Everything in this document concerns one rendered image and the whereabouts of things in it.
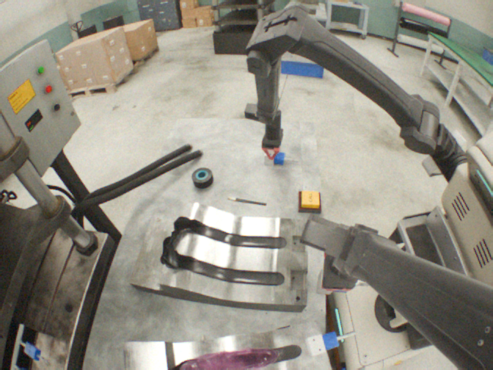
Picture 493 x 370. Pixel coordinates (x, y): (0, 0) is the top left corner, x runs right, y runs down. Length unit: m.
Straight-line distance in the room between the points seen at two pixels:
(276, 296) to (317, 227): 0.28
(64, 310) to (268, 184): 0.90
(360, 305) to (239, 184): 0.86
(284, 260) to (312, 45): 0.52
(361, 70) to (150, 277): 0.72
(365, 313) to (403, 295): 1.16
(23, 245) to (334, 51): 0.92
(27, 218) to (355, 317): 1.44
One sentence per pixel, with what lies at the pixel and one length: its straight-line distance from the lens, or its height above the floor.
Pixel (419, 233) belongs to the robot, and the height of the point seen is 1.04.
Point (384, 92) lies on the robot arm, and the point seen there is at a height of 1.33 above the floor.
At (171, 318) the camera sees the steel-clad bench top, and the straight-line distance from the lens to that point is 0.77.
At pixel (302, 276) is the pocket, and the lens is 0.71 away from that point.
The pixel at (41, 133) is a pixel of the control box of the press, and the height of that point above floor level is 1.19.
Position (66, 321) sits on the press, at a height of 0.79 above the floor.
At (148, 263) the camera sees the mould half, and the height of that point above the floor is 0.86.
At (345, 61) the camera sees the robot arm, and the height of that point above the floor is 1.38.
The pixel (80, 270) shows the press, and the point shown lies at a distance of 1.01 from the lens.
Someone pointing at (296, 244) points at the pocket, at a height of 0.86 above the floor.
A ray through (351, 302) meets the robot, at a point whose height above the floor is 0.28.
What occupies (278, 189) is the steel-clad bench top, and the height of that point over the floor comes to 0.80.
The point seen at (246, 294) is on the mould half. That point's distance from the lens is 0.66.
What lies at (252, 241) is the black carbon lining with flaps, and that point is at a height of 0.88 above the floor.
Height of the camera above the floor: 1.52
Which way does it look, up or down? 49 degrees down
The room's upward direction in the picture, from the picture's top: 4 degrees counter-clockwise
